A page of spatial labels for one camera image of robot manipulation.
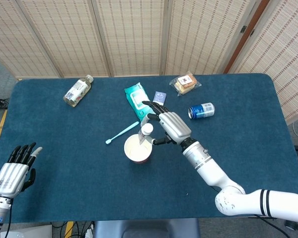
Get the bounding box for white floor box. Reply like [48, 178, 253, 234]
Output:
[0, 224, 53, 238]

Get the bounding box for wrapped sandwich cake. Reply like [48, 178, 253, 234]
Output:
[169, 71, 202, 97]

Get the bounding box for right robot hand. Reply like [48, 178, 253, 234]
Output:
[140, 101, 192, 146]

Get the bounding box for small purple tissue pack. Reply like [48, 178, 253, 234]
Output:
[152, 91, 167, 108]

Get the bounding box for red paper noodle cup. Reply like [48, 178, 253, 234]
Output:
[124, 133, 153, 164]

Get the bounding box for blue drink can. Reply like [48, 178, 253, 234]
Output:
[188, 102, 216, 120]

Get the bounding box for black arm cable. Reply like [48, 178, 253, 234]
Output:
[248, 214, 298, 238]
[6, 202, 13, 238]

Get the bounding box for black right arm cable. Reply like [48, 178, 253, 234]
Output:
[248, 214, 298, 238]

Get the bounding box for wide bamboo folding screen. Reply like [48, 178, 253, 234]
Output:
[0, 0, 264, 79]

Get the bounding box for brown wooden post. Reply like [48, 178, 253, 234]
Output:
[223, 0, 271, 74]

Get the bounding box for yellow drink plastic bottle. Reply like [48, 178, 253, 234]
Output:
[63, 74, 94, 108]

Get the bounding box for white toothpaste tube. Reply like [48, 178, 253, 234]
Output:
[138, 123, 154, 147]

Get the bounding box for teal wet wipes pack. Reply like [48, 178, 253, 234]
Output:
[124, 82, 158, 123]

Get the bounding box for black floor cables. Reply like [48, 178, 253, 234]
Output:
[52, 221, 94, 238]

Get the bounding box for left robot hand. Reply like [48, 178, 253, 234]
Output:
[0, 142, 43, 199]

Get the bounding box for narrow bamboo screen panel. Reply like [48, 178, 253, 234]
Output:
[228, 0, 298, 124]

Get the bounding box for light blue toothbrush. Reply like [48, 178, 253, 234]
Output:
[105, 121, 140, 145]

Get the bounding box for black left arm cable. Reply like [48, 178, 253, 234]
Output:
[6, 202, 13, 238]

